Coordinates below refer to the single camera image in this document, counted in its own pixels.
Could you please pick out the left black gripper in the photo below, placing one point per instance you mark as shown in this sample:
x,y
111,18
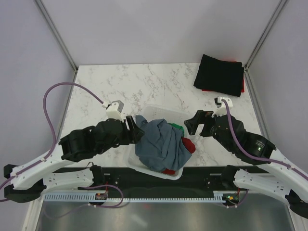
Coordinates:
x,y
136,133

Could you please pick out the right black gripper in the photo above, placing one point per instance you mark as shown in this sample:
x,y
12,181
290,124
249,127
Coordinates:
x,y
201,117

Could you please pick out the white plastic basket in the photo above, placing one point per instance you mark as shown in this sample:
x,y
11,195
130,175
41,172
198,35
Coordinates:
x,y
152,112

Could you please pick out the blue-grey t shirt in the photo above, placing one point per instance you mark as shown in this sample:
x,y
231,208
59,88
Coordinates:
x,y
161,146

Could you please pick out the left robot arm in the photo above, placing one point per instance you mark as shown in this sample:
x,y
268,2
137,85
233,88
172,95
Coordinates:
x,y
29,181

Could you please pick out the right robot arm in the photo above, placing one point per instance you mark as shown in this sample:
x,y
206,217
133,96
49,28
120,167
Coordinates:
x,y
290,185

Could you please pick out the dark red t shirt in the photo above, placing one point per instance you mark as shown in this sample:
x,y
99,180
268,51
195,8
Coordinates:
x,y
190,147

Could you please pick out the green t shirt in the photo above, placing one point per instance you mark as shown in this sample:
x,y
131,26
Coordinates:
x,y
181,128

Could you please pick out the folded black t shirt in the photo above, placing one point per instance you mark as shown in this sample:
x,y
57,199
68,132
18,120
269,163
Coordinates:
x,y
217,75

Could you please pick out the folded red t shirt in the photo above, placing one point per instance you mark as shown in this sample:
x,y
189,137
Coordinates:
x,y
241,86

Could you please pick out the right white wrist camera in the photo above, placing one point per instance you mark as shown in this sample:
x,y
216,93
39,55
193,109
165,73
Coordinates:
x,y
221,107

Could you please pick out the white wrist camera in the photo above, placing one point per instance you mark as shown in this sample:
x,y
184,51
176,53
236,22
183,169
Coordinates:
x,y
114,110
221,107

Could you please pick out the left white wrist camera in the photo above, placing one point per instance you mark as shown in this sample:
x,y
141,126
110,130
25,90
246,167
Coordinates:
x,y
114,110

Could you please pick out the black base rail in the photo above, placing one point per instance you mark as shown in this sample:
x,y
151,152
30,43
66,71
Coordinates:
x,y
195,181

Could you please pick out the white slotted cable duct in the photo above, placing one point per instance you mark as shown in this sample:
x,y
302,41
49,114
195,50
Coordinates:
x,y
93,197

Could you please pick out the right aluminium frame post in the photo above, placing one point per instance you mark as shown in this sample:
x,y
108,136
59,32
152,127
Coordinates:
x,y
265,33

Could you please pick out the aluminium frame post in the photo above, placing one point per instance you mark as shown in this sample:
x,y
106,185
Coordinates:
x,y
45,14
265,33

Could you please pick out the left aluminium frame post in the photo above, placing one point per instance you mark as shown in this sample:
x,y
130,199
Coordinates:
x,y
45,14

